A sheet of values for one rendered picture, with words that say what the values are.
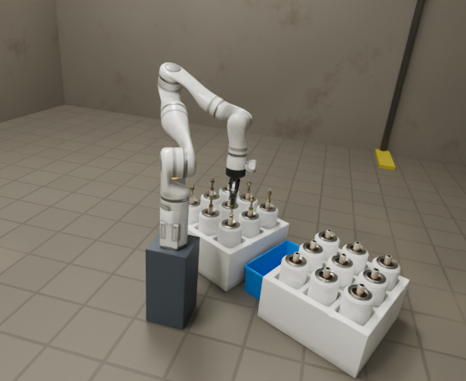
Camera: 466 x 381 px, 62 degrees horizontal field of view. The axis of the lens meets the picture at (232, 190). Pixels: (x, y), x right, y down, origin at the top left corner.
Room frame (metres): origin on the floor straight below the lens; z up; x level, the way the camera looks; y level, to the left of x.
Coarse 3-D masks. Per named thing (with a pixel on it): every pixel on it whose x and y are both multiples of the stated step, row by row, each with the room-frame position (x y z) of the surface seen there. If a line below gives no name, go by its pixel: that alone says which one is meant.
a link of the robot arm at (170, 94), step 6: (162, 84) 1.43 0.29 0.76; (168, 84) 1.42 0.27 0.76; (180, 84) 1.45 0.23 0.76; (162, 90) 1.44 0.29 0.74; (168, 90) 1.43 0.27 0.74; (174, 90) 1.44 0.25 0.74; (180, 90) 1.46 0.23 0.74; (162, 96) 1.41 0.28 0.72; (168, 96) 1.41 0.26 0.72; (174, 96) 1.42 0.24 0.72; (180, 96) 1.45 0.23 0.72; (162, 102) 1.35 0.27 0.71; (168, 102) 1.30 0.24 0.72; (174, 102) 1.29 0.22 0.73; (180, 102) 1.31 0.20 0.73; (162, 108) 1.29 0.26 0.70; (186, 108) 1.31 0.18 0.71
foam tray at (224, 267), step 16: (288, 224) 1.53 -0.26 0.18; (208, 240) 1.33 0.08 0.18; (256, 240) 1.36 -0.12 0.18; (272, 240) 1.45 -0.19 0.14; (208, 256) 1.32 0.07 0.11; (224, 256) 1.26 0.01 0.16; (240, 256) 1.29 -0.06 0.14; (256, 256) 1.37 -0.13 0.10; (208, 272) 1.31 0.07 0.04; (224, 272) 1.26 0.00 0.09; (240, 272) 1.30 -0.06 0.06; (224, 288) 1.25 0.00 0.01
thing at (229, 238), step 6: (222, 228) 1.32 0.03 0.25; (240, 228) 1.33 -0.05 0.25; (222, 234) 1.31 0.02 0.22; (228, 234) 1.30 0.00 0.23; (234, 234) 1.31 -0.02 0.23; (240, 234) 1.33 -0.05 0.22; (222, 240) 1.31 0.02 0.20; (228, 240) 1.30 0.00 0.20; (234, 240) 1.31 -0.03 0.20; (240, 240) 1.34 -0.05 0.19; (228, 246) 1.31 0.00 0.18; (234, 246) 1.31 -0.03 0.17
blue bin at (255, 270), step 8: (288, 240) 1.49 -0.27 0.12; (280, 248) 1.45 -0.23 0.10; (288, 248) 1.48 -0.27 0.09; (296, 248) 1.46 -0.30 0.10; (264, 256) 1.36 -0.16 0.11; (272, 256) 1.41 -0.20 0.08; (280, 256) 1.46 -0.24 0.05; (248, 264) 1.28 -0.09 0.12; (256, 264) 1.32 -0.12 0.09; (264, 264) 1.37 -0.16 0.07; (272, 264) 1.41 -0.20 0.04; (280, 264) 1.46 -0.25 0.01; (248, 272) 1.25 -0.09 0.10; (256, 272) 1.23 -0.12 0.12; (264, 272) 1.37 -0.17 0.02; (248, 280) 1.25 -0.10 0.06; (256, 280) 1.23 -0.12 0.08; (248, 288) 1.25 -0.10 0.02; (256, 288) 1.23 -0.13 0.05; (256, 296) 1.23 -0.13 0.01
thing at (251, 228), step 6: (240, 216) 1.43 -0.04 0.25; (240, 222) 1.41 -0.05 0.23; (246, 222) 1.40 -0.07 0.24; (252, 222) 1.40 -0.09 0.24; (258, 222) 1.41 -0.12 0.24; (246, 228) 1.40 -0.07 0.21; (252, 228) 1.40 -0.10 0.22; (258, 228) 1.42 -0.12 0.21; (246, 234) 1.40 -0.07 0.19; (252, 234) 1.40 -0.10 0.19; (258, 234) 1.42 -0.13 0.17
